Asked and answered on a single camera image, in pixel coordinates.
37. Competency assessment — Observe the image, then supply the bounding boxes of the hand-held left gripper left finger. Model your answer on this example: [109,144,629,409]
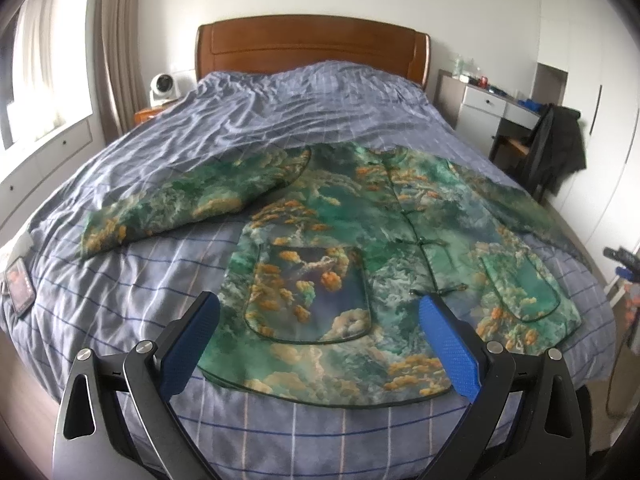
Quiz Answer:
[52,290,222,480]

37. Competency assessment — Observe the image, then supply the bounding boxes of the white desk with drawers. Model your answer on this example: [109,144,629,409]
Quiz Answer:
[437,69,546,161]

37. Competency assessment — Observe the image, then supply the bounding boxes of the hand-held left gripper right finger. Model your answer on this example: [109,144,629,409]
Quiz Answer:
[417,294,587,480]

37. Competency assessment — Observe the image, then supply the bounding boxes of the white window cabinet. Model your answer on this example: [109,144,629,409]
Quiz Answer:
[0,115,108,233]

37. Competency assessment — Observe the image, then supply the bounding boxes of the green printed jacket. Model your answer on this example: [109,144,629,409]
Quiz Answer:
[80,141,586,406]

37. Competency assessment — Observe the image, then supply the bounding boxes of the smartphone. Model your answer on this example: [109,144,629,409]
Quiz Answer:
[2,256,37,317]

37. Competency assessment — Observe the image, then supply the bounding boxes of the blue checked blanket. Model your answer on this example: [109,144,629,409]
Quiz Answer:
[0,60,616,480]

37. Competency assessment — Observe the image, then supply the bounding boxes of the wooden chair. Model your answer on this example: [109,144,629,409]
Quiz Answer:
[492,135,547,202]

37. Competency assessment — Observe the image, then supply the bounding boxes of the white wardrobe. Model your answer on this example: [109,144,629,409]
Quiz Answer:
[530,0,640,281]

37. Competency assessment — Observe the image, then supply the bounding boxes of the black coat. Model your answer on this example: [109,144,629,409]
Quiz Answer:
[527,104,588,196]

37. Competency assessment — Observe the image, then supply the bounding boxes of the beige curtain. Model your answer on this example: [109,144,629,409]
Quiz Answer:
[99,0,147,137]

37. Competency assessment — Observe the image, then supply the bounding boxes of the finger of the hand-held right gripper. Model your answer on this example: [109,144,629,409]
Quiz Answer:
[603,246,640,281]

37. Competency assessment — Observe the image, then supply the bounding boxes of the white desk fan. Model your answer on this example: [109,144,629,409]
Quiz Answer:
[149,73,176,107]

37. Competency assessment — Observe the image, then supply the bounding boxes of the wooden nightstand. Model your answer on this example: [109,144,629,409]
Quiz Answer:
[134,105,163,127]

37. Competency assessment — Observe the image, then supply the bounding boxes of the wooden headboard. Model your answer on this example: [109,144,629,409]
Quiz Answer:
[195,14,432,92]

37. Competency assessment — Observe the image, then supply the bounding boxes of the window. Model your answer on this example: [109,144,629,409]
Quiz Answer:
[0,0,96,151]

